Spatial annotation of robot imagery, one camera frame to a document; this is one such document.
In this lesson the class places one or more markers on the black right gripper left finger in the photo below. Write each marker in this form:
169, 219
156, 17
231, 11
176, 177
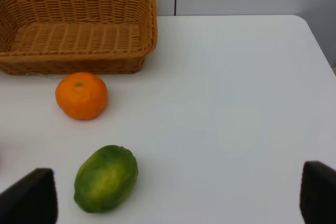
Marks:
32, 199

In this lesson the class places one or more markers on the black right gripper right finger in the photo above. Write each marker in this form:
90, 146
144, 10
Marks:
317, 194

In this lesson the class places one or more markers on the green lime fruit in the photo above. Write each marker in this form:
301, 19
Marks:
105, 180

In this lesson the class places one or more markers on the orange tangerine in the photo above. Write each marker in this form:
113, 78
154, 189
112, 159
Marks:
82, 96

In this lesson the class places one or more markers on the light tan wicker basket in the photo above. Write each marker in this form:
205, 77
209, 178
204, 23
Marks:
68, 36

